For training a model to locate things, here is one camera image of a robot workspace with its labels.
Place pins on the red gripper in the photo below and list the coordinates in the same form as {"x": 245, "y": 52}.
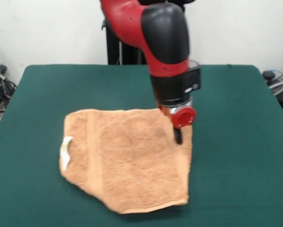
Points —
{"x": 182, "y": 117}

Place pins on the tan terry towel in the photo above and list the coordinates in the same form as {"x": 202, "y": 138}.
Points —
{"x": 131, "y": 160}

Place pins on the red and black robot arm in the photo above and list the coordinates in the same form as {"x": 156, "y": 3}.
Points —
{"x": 165, "y": 47}

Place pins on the small black round device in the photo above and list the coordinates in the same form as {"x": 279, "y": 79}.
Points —
{"x": 268, "y": 75}

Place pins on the dark green tablecloth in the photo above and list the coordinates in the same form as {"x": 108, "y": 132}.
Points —
{"x": 37, "y": 106}

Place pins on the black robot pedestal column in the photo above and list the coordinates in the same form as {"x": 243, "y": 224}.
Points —
{"x": 113, "y": 49}

